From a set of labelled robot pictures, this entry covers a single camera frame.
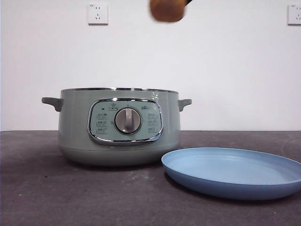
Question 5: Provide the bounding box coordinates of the brown potato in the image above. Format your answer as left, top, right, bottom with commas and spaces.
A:
149, 0, 185, 23

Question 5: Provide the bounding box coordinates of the blue round plate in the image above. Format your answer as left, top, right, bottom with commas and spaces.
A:
160, 147, 301, 201

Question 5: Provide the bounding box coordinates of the white wall socket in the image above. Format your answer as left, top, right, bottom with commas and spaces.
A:
87, 3, 109, 26
287, 3, 301, 26

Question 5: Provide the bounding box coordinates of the pale green electric steamer pot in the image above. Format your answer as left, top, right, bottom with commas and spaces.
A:
41, 87, 192, 168

